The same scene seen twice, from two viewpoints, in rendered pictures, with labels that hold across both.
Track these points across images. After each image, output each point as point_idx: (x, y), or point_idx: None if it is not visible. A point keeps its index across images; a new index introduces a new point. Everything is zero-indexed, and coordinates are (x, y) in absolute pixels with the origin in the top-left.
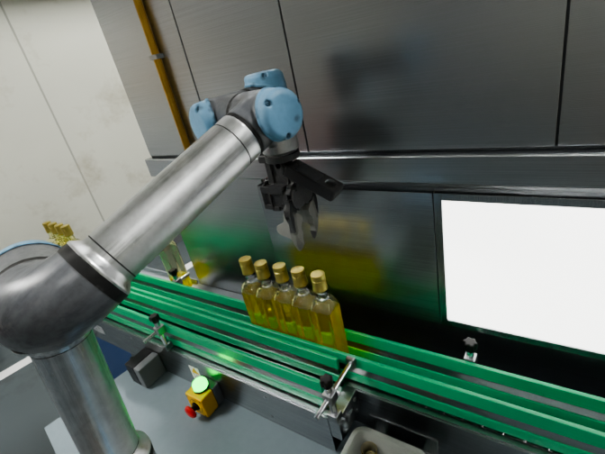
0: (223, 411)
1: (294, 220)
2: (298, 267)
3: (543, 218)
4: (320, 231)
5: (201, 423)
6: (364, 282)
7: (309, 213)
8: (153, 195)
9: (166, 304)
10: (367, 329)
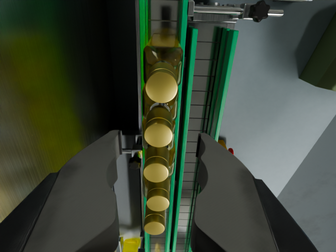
0: None
1: (269, 231)
2: (151, 137)
3: None
4: (36, 150)
5: (227, 141)
6: (72, 26)
7: (116, 201)
8: None
9: (176, 242)
10: (96, 36)
